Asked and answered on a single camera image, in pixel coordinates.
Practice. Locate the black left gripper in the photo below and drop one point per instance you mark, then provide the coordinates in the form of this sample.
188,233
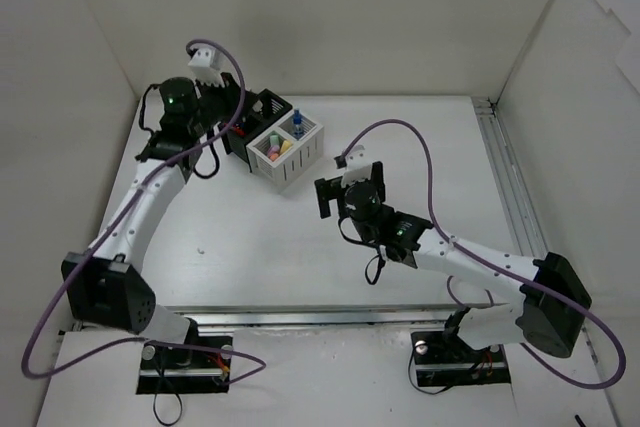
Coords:
233,110

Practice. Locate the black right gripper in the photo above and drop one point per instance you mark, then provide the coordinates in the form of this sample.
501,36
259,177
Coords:
324,197

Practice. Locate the red ballpoint pen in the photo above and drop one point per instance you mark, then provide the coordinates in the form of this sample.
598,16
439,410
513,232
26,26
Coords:
239,129

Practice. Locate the green highlighter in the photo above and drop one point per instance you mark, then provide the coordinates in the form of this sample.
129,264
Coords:
274,140

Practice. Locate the clear blue-capped spray bottle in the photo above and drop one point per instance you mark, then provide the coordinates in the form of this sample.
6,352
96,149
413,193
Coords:
297,127

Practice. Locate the yellow highlighter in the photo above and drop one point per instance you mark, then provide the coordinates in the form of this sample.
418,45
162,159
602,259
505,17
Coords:
285,146

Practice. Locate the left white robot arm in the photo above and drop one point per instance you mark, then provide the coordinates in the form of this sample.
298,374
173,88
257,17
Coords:
105,285

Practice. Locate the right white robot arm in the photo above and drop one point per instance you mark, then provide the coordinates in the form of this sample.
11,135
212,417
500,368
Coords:
544,300

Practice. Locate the black slotted organizer box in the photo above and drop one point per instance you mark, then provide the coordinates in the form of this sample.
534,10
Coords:
274,108

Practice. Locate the white slotted organizer box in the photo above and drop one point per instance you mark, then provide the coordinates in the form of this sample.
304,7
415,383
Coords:
293,163

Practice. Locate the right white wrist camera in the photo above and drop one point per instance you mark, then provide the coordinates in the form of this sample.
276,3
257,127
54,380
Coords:
356,165

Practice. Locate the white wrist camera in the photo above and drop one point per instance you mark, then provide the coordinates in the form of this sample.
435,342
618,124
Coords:
206,64
356,165

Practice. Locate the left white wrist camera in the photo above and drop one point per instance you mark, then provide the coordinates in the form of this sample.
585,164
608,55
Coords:
206,64

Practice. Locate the aluminium side rail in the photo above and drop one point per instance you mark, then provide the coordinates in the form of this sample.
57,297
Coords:
524,227

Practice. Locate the aluminium front rail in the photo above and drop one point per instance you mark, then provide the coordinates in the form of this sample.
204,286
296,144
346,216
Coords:
300,317

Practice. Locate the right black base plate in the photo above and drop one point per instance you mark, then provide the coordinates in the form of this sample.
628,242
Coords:
437,365

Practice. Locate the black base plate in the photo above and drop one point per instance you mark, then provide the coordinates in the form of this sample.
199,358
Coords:
165,370
437,365

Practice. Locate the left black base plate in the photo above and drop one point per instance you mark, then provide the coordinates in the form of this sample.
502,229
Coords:
165,370

